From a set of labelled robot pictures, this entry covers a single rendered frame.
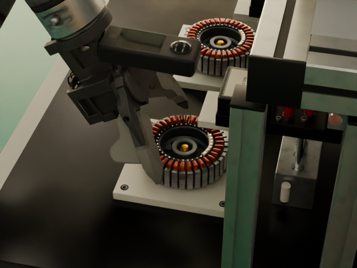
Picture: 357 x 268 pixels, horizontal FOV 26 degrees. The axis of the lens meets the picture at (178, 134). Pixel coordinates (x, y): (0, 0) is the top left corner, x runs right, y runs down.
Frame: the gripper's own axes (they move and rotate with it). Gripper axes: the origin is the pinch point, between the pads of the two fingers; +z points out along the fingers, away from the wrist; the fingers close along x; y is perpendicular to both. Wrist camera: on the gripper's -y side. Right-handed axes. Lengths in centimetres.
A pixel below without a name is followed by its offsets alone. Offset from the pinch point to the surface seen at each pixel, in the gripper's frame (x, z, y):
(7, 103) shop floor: -95, 32, 106
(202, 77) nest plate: -18.4, 2.3, 2.4
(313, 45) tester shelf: 19.0, -18.3, -28.4
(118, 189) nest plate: 6.6, -0.4, 7.1
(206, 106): -0.1, -4.1, -6.2
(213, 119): 2.3, -3.4, -7.4
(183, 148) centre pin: 0.2, 0.7, -0.2
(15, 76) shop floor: -108, 31, 109
